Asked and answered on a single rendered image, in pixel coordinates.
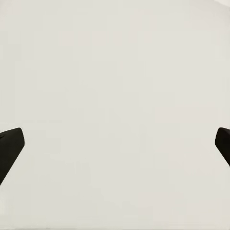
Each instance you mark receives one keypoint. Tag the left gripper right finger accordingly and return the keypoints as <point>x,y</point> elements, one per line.
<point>222,142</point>

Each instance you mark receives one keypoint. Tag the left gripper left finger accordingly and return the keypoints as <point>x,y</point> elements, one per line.
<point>11,144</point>

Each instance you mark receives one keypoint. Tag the bed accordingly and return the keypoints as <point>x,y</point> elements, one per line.
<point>119,102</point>

